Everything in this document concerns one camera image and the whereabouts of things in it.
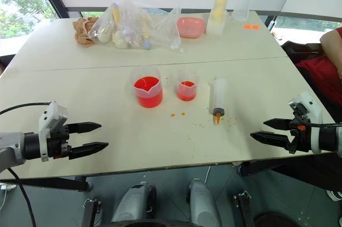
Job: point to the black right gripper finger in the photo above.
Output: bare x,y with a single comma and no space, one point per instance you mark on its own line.
278,123
272,139

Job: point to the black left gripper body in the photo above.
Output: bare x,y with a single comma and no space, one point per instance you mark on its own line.
58,141

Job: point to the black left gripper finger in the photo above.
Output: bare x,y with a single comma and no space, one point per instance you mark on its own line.
85,126
88,149

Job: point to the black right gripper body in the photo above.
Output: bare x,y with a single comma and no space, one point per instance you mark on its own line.
300,139

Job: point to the dark rounded robot base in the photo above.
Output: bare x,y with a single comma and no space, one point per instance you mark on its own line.
160,223

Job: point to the person forearm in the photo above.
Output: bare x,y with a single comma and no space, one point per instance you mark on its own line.
331,45

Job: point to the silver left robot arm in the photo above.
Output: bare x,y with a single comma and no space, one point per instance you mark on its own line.
13,144

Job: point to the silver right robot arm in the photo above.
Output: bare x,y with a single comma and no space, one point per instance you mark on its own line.
331,139

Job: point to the clear plastic syringe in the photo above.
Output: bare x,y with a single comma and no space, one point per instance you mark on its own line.
219,93

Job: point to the large beaker with red liquid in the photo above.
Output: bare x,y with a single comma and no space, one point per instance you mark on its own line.
148,93

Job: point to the small beaker with red liquid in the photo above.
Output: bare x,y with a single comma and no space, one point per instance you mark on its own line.
187,90

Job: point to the empty clear measuring cup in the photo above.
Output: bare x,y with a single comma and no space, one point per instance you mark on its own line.
241,13

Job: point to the black table leg beam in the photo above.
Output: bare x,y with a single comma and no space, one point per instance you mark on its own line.
53,183
294,169

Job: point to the person red shirt torso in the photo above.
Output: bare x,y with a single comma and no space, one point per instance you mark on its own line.
323,77

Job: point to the white shoe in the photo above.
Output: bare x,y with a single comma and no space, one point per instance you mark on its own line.
335,195

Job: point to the grey left robot leg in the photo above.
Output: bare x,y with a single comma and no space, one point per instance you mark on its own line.
132,203

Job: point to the grey robot leg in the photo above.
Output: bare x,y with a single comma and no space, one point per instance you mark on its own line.
132,203
203,203

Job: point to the dark round floor object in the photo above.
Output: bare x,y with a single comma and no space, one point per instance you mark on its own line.
275,220

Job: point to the grey right robot leg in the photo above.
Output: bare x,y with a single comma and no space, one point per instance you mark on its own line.
203,203

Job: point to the crumpled brown cloth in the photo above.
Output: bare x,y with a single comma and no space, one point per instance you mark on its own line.
81,30

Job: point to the small orange pieces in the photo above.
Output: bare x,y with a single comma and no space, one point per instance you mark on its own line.
251,26

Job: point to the clear bag with utensils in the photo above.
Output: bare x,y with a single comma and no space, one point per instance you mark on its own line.
125,26

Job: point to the white and yellow bottle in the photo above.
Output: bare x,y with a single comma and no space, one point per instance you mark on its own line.
217,18

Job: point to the empty clear plastic bag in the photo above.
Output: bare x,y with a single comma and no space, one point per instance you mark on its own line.
171,29

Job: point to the pink plastic bowl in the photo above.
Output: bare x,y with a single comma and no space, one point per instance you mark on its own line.
190,26

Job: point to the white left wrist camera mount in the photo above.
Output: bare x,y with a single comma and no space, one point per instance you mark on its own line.
52,112

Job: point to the black metal bracket foot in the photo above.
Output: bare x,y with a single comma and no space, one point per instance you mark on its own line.
244,208
91,212

